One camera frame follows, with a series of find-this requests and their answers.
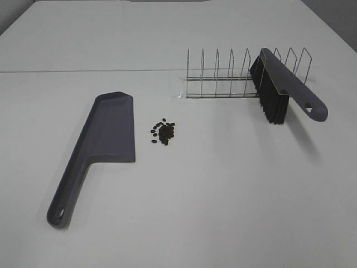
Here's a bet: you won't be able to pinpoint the metal wire rack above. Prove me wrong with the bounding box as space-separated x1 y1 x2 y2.
185 46 313 99

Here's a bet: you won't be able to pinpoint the grey plastic dustpan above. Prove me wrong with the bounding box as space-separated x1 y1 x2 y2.
46 92 136 229

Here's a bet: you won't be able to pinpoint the grey hand brush black bristles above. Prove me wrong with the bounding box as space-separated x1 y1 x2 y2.
249 48 328 125

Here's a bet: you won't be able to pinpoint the pile of coffee beans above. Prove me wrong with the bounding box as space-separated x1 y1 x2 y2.
150 118 176 146

